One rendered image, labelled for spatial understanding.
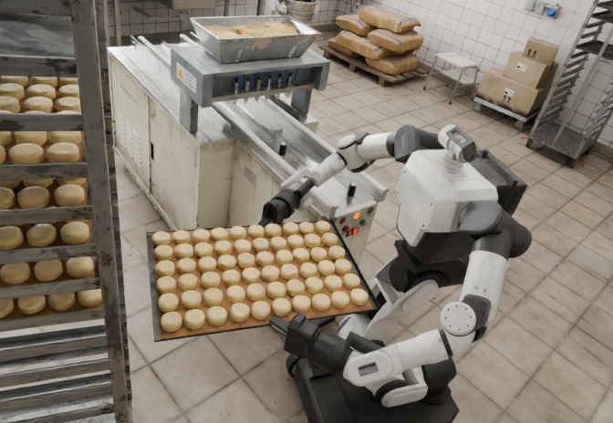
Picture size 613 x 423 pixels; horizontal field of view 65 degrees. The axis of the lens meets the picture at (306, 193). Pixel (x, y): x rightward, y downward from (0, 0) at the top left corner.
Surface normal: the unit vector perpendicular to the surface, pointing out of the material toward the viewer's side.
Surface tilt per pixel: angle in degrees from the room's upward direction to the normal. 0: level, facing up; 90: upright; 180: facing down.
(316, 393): 0
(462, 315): 36
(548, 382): 0
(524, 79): 94
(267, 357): 0
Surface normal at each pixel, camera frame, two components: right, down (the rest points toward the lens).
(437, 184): -0.56, -0.53
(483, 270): -0.29, -0.49
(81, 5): 0.31, 0.58
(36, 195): 0.16, -0.81
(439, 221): -0.44, 0.38
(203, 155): 0.59, 0.54
